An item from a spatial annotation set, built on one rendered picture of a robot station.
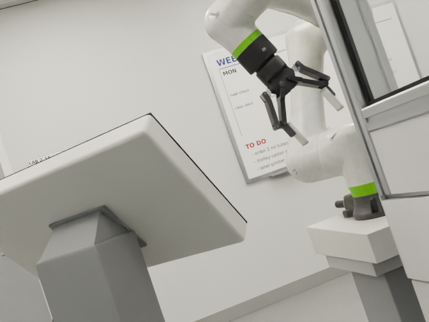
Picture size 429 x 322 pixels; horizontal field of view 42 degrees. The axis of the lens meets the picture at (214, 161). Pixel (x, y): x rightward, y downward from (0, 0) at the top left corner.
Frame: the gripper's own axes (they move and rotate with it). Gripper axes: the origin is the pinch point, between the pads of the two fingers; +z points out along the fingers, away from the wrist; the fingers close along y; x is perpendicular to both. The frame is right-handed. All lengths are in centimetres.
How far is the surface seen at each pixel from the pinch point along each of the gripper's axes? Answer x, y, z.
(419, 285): 44, 28, 25
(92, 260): 26, 63, -14
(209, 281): -301, 11, 57
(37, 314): -300, 116, -15
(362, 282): -13.9, 15.9, 39.7
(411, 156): 55, 21, 7
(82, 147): 29, 51, -29
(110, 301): 26, 65, -6
